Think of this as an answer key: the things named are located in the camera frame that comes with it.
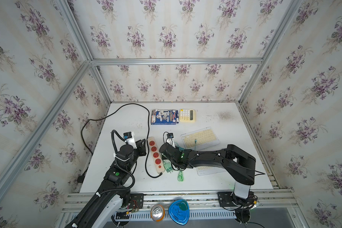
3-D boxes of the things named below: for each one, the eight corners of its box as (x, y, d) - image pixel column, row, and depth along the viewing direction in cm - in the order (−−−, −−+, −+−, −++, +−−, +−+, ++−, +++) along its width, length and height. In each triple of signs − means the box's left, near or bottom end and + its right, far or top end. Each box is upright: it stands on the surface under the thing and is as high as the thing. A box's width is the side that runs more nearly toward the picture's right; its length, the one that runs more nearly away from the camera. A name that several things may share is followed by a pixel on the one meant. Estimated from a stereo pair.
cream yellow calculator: (179, 121, 110) (179, 119, 107) (178, 111, 117) (179, 108, 114) (196, 121, 110) (197, 119, 108) (195, 111, 117) (196, 109, 115)
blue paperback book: (150, 125, 107) (150, 122, 105) (152, 112, 116) (151, 109, 113) (176, 125, 108) (176, 122, 105) (175, 112, 116) (175, 109, 113)
